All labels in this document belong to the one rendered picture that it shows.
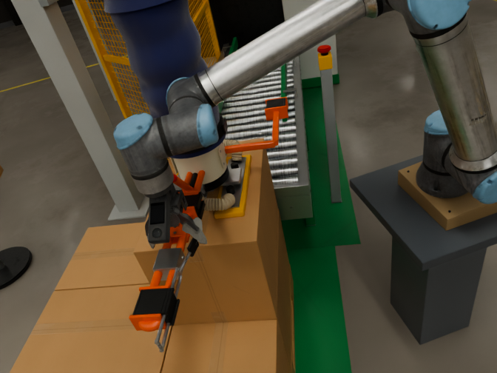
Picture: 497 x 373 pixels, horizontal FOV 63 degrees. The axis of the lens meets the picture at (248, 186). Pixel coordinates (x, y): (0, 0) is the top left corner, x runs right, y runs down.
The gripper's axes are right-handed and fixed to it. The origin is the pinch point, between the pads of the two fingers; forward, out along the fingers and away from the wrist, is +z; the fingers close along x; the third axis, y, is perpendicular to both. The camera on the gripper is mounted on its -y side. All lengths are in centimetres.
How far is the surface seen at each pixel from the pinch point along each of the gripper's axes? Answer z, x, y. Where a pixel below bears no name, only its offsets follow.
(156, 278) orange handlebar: -1.3, 3.0, -10.8
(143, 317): -2.7, 2.4, -22.7
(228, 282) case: 30.4, -5.1, 12.6
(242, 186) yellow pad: 10.9, -11.6, 38.3
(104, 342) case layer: 53, 47, 6
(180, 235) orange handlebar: -1.7, -0.3, 3.0
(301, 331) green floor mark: 107, -21, 42
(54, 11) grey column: -35, 97, 156
